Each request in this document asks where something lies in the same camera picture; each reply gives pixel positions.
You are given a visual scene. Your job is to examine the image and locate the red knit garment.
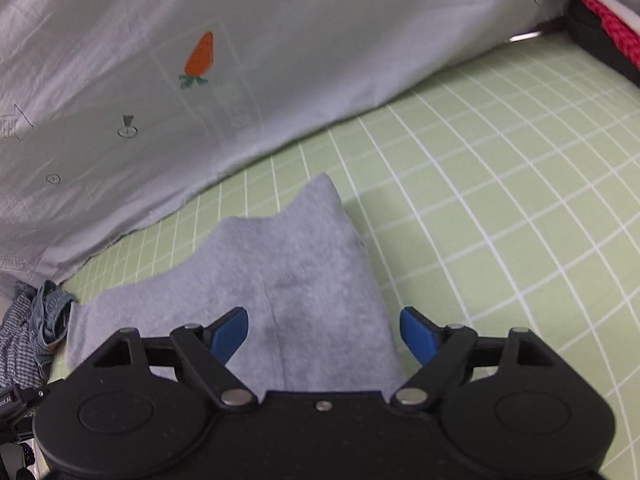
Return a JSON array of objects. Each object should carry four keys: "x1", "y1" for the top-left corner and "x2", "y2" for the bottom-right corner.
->
[{"x1": 577, "y1": 0, "x2": 640, "y2": 68}]

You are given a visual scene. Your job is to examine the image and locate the grey zip hoodie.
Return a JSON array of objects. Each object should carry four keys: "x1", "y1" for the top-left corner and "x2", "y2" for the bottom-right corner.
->
[{"x1": 65, "y1": 172, "x2": 407, "y2": 393}]

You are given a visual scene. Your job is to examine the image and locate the blue plaid shirt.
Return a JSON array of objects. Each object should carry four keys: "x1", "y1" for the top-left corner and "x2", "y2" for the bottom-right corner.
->
[{"x1": 0, "y1": 282, "x2": 56, "y2": 391}]

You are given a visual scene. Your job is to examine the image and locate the black folded garment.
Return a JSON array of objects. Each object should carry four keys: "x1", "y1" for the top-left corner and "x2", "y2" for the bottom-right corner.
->
[{"x1": 542, "y1": 0, "x2": 640, "y2": 88}]

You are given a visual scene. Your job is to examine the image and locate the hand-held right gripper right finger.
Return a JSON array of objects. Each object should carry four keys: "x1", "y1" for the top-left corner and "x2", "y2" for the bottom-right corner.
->
[{"x1": 391, "y1": 306, "x2": 551, "y2": 409}]

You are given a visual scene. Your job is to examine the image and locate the grey carrot print sheet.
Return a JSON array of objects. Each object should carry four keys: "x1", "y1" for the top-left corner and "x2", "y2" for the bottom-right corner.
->
[{"x1": 0, "y1": 0, "x2": 573, "y2": 286}]

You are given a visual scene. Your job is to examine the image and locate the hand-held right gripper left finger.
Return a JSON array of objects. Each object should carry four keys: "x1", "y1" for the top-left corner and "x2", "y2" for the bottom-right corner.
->
[{"x1": 95, "y1": 306, "x2": 256, "y2": 409}]

